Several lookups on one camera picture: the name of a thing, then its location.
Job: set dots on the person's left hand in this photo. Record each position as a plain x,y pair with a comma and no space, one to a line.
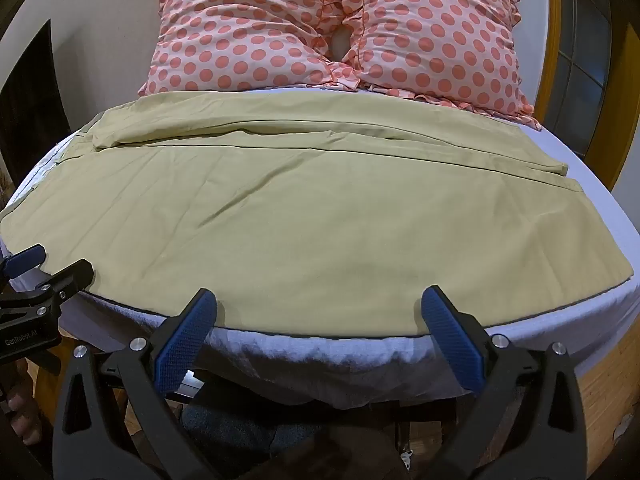
21,407

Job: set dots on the wooden door with glass panes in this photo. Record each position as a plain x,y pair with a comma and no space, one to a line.
585,60

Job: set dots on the dark cabinet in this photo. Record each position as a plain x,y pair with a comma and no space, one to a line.
30,105

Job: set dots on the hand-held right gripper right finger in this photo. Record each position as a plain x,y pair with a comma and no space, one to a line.
454,342

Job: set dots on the yellow-green bed sheet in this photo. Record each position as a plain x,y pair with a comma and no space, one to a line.
310,220

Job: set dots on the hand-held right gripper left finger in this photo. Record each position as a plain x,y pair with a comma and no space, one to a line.
184,342

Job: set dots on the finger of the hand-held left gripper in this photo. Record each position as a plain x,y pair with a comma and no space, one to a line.
24,259
70,280

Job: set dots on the bed with lavender sheet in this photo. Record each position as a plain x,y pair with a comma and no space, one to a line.
575,170

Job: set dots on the pink polka dot pillow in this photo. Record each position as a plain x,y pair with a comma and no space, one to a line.
440,35
240,30

